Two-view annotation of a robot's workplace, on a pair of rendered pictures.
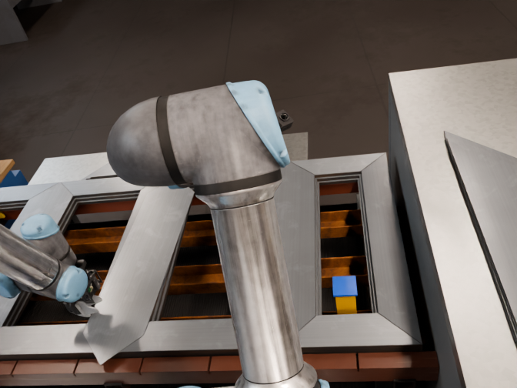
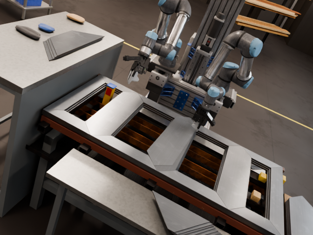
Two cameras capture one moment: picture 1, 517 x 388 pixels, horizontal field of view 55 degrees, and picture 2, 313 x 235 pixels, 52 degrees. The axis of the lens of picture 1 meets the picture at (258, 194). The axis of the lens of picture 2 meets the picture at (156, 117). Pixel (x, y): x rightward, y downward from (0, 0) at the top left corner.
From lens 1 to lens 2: 2.94 m
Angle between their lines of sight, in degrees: 110
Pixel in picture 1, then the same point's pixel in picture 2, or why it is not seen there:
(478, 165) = (61, 48)
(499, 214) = (75, 43)
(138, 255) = (177, 139)
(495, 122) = (28, 52)
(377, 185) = (64, 102)
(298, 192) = (98, 120)
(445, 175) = (70, 56)
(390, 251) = (86, 87)
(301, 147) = (62, 163)
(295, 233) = (112, 109)
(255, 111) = not seen: outside the picture
